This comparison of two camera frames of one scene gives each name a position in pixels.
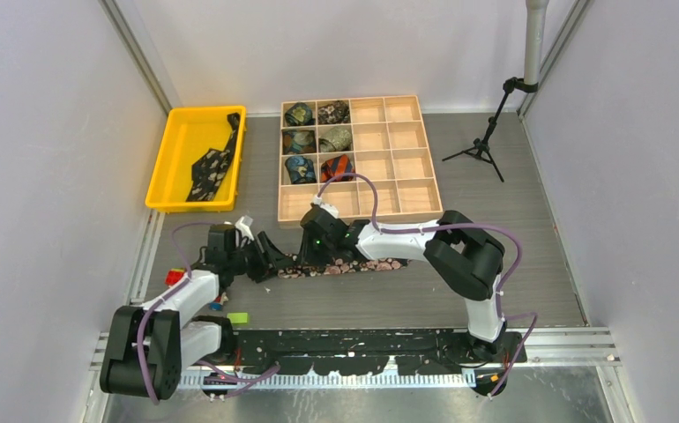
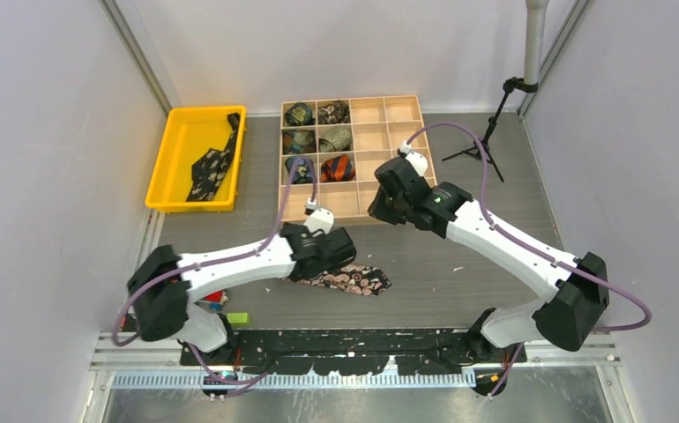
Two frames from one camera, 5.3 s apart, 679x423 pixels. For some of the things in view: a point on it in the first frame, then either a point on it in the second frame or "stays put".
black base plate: [347, 352] stays put
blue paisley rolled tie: [301, 169] stays put
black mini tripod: [481, 147] stays put
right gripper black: [309, 254] → [377, 210]
